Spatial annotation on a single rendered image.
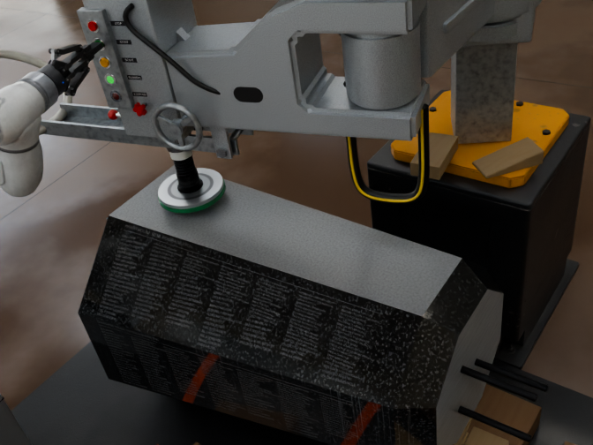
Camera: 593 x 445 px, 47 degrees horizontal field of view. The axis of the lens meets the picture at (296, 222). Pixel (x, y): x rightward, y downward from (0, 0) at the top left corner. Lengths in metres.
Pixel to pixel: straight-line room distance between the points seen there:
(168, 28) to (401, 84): 0.64
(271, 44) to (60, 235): 2.34
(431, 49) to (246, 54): 0.46
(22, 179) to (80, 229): 2.08
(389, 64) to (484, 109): 0.78
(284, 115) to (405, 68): 0.34
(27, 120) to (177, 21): 0.53
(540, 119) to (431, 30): 0.92
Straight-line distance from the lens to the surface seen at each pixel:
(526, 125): 2.56
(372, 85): 1.68
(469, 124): 2.41
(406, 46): 1.66
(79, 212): 3.95
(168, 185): 2.26
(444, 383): 1.79
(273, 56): 1.73
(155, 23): 1.85
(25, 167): 1.73
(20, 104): 1.65
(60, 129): 2.30
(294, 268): 1.91
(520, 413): 2.47
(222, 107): 1.87
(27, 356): 3.21
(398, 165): 2.42
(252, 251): 1.99
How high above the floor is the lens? 2.08
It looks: 37 degrees down
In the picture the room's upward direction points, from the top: 10 degrees counter-clockwise
